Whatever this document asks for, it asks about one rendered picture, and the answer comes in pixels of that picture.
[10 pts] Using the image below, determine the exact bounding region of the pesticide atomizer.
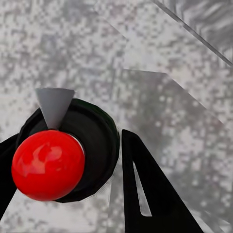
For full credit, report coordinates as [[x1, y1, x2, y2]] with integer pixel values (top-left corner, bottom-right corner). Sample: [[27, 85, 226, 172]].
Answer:
[[11, 88, 119, 203]]

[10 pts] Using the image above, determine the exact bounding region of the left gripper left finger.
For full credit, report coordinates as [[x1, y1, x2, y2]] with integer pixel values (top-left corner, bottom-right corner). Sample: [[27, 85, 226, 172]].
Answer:
[[0, 133, 19, 220]]

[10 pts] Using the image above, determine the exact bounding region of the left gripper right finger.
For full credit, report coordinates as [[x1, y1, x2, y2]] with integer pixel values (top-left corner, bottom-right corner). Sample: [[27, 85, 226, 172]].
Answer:
[[121, 129, 203, 233]]

